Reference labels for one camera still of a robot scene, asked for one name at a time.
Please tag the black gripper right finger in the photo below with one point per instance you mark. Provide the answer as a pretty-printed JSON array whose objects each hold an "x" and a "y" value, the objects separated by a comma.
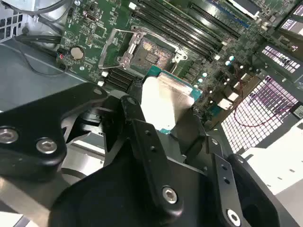
[{"x": 225, "y": 170}]

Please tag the metal socket cover frame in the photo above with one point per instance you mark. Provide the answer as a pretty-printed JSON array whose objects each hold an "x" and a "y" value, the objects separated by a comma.
[{"x": 107, "y": 48}]

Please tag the silver CPU with green edge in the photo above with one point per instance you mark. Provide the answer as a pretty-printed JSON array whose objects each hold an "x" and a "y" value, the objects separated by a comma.
[{"x": 165, "y": 94}]

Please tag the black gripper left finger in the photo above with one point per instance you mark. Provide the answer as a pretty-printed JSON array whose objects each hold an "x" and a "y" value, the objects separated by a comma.
[{"x": 28, "y": 132}]

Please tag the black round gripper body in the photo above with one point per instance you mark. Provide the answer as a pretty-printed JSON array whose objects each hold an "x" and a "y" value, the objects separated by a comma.
[{"x": 106, "y": 203}]

